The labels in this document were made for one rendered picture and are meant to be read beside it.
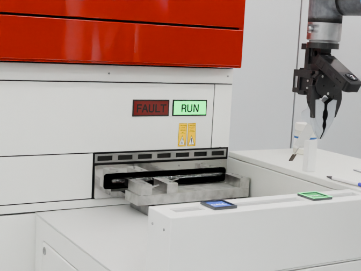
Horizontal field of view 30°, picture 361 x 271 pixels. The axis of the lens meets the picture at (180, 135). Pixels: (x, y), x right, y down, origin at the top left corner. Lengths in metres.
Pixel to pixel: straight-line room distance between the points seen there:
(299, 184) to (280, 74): 2.30
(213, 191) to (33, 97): 0.57
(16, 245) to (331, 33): 0.98
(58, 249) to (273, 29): 2.60
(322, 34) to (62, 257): 0.81
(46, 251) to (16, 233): 0.11
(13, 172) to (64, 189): 0.15
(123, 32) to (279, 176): 0.58
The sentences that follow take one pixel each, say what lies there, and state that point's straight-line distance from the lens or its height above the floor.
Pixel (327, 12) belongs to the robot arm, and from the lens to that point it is 1.50.
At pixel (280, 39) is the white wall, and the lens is 4.07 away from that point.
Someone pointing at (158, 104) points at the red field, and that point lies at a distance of 1.95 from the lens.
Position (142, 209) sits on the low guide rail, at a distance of 1.87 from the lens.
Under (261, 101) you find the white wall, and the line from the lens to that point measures 4.02.
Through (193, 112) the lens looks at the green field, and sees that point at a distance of 2.01.
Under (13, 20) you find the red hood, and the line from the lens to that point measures 1.73.
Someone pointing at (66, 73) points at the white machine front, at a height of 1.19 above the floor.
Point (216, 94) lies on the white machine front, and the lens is 2.05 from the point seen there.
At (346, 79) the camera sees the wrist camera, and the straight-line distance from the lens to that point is 1.44.
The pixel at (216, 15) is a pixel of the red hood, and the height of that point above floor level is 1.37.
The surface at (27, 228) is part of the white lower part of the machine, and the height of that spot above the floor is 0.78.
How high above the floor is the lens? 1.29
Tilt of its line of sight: 8 degrees down
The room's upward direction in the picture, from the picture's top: 3 degrees clockwise
